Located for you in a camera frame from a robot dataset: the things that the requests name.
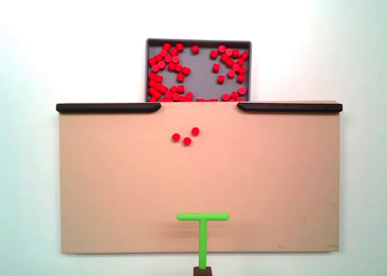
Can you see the green T-shaped pusher tool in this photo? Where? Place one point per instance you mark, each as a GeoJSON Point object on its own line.
{"type": "Point", "coordinates": [202, 227]}

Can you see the grey rectangular tray container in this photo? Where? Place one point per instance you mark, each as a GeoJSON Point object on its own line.
{"type": "Point", "coordinates": [200, 76]}

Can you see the tan flat board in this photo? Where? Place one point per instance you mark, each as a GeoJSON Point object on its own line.
{"type": "Point", "coordinates": [121, 182]}

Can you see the black plastic rail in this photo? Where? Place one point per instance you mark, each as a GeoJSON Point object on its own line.
{"type": "Point", "coordinates": [106, 108]}
{"type": "Point", "coordinates": [290, 107]}

